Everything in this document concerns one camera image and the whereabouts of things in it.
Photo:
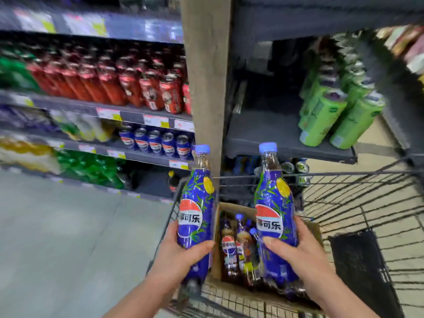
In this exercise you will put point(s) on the rows of red soda cans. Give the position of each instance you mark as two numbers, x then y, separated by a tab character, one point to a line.
109	82

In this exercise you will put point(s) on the cluster of energy drink cans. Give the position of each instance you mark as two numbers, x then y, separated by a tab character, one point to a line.
291	167

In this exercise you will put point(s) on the rows of bright green bottles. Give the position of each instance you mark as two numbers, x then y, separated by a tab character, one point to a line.
89	168

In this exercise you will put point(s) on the rows of green soda cans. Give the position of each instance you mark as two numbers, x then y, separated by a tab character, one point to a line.
16	76

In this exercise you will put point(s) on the person's left forearm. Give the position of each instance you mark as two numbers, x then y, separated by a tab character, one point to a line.
139	301

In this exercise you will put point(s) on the black cart seat panel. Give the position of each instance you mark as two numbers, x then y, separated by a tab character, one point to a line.
361	271

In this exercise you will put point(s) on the rows of green tall cans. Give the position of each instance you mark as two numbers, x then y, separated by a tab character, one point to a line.
321	122

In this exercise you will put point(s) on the brown cardboard box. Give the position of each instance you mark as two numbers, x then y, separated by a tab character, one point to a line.
216	248

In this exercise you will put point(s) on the person's left hand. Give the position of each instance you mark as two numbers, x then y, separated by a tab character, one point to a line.
175	264

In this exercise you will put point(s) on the black cap Pepsi bottle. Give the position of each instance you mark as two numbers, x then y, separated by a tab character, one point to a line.
228	248

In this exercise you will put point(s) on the rows of yellow drink bottles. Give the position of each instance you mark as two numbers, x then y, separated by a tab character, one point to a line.
26	155

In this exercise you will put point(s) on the person's right forearm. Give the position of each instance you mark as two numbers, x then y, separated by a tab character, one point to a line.
341	304

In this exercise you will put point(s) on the rows of colourful snack packets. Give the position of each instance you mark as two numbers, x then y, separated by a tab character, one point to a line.
414	52

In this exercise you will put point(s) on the person's right hand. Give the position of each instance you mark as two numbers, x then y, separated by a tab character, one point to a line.
304	264

